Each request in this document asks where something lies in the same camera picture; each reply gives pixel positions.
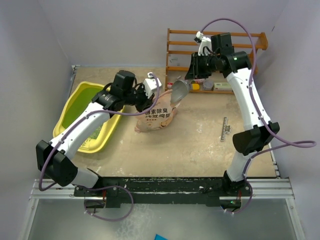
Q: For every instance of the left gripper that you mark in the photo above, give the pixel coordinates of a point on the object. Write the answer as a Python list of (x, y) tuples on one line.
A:
[(147, 102)]

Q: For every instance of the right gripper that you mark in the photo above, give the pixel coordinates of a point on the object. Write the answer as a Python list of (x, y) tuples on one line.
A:
[(194, 71)]

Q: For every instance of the pink cat litter bag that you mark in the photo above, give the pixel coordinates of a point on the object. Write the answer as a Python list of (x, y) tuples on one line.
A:
[(158, 117)]

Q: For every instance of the silver metal scoop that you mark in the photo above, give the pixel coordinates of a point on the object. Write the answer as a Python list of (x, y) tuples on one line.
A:
[(180, 89)]

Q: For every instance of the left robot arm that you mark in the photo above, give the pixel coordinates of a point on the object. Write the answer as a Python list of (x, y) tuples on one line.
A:
[(54, 158)]

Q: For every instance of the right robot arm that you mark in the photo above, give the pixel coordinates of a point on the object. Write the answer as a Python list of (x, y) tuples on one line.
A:
[(217, 54)]

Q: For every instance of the green white box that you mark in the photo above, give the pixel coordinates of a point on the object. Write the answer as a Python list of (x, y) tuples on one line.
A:
[(222, 86)]

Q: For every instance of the yellow green litter box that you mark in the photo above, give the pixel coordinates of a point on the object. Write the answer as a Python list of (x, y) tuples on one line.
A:
[(75, 106)]

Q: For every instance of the clear round jar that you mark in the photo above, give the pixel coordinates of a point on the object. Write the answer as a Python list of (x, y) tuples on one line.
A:
[(208, 85)]

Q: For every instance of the grey ruler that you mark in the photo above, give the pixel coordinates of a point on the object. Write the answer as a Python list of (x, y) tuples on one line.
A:
[(226, 129)]

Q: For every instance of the blue object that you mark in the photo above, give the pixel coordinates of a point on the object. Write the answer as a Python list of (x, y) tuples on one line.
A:
[(159, 237)]

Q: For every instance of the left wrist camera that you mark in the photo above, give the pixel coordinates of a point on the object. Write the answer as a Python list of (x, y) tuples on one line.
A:
[(150, 85)]

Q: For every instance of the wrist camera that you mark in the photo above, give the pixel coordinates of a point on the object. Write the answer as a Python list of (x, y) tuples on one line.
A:
[(204, 44), (150, 85)]

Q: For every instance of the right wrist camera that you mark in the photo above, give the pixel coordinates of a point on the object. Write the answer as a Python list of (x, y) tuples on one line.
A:
[(204, 44)]

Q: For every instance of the black base frame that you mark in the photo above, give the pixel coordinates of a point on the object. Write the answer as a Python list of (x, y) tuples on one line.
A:
[(209, 191)]

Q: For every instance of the aluminium rail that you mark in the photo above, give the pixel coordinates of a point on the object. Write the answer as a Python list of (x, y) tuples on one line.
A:
[(271, 188)]

